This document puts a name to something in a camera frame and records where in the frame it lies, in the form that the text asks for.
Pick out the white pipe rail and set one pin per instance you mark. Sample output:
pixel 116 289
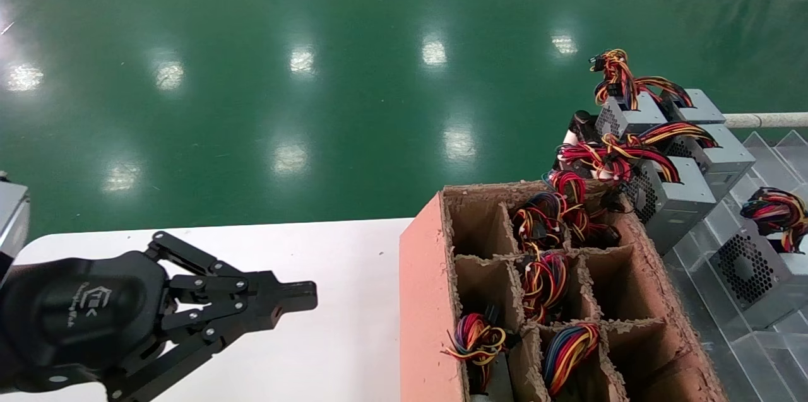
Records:
pixel 770 120

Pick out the pink cardboard divider box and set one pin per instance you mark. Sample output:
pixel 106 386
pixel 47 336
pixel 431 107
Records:
pixel 426 313

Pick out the small grey power supply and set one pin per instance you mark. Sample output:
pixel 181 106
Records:
pixel 704 108

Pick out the black plug block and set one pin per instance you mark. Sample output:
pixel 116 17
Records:
pixel 584 124

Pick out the clear acrylic rack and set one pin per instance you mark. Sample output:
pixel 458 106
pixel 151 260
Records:
pixel 707 320

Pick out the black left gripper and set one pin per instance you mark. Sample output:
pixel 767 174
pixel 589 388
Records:
pixel 76 320

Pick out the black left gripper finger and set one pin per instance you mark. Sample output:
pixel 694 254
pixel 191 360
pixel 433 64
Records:
pixel 259 287

